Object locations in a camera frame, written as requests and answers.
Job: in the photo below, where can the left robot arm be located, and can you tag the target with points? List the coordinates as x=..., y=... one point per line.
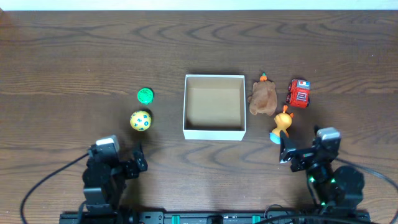
x=106, y=175

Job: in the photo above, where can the red toy fire truck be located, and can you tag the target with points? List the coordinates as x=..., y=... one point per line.
x=298, y=93

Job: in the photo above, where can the brown plush bear toy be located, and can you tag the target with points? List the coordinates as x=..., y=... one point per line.
x=263, y=99

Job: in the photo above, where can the green plastic turbine wheel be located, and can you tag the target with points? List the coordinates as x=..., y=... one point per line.
x=145, y=96

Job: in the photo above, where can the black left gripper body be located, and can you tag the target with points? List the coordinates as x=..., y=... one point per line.
x=130, y=168

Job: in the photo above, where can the white cardboard box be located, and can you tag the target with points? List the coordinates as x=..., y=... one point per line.
x=214, y=107

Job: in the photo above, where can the orange rubber duck toy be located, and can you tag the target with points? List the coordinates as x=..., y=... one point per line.
x=283, y=121

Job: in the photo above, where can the yellow ball with blue letters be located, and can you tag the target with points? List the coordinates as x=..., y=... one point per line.
x=140, y=120

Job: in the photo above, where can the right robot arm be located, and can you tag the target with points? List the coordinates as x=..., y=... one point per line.
x=341, y=188

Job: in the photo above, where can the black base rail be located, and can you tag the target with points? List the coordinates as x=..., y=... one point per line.
x=274, y=215

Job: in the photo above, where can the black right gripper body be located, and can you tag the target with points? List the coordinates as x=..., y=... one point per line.
x=304, y=157

